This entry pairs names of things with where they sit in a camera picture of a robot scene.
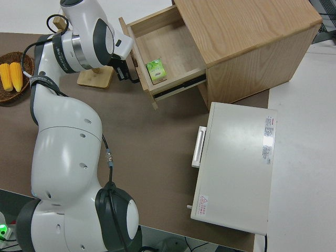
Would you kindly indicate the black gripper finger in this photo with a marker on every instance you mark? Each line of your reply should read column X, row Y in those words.
column 123, row 74

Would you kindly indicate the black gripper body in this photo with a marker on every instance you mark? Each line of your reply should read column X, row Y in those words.
column 118, row 62

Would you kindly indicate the light wooden drawer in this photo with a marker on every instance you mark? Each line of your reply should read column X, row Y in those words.
column 170, row 52

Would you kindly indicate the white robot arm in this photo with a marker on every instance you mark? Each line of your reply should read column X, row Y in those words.
column 65, row 157

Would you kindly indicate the wooden mug tree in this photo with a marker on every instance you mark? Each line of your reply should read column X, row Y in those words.
column 94, row 78

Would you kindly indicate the green tea packet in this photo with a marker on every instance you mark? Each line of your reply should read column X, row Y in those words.
column 157, row 71

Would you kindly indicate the brown table mat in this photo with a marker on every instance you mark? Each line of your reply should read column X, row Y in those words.
column 147, row 136

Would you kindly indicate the brown wicker basket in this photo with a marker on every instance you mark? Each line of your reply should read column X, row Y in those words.
column 25, row 89

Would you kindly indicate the yellow corn cob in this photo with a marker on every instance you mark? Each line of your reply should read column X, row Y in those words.
column 5, row 77
column 16, row 76

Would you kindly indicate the light wooden cabinet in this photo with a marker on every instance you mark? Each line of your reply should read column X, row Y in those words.
column 249, row 39

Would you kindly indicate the white toaster oven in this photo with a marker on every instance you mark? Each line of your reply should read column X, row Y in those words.
column 236, row 162

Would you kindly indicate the white box with green light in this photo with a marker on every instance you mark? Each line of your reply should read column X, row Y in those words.
column 4, row 228

